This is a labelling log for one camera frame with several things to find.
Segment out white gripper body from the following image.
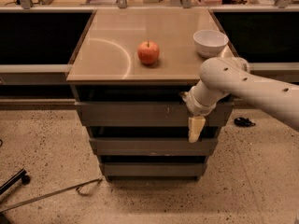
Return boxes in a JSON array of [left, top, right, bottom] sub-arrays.
[[181, 91, 216, 117]]

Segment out grey top drawer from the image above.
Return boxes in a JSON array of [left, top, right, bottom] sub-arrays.
[[74, 101, 235, 128]]

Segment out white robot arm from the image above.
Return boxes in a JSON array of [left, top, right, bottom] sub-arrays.
[[181, 57, 299, 143]]

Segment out grey drawer cabinet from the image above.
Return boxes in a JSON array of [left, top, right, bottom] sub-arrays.
[[66, 7, 233, 173]]

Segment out grey middle drawer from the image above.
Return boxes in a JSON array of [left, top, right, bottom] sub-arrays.
[[90, 138, 218, 156]]

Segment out black object on floor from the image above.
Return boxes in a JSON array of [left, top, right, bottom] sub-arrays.
[[234, 118, 255, 127]]

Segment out red apple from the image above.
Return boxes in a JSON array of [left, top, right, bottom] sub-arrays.
[[137, 41, 160, 65]]

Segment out white ceramic bowl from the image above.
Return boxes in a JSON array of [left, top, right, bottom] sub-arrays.
[[193, 30, 229, 58]]

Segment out metal rod on floor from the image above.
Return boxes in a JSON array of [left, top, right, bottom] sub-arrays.
[[0, 177, 103, 213]]

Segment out black chair leg with caster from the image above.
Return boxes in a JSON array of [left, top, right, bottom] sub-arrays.
[[0, 169, 31, 195]]

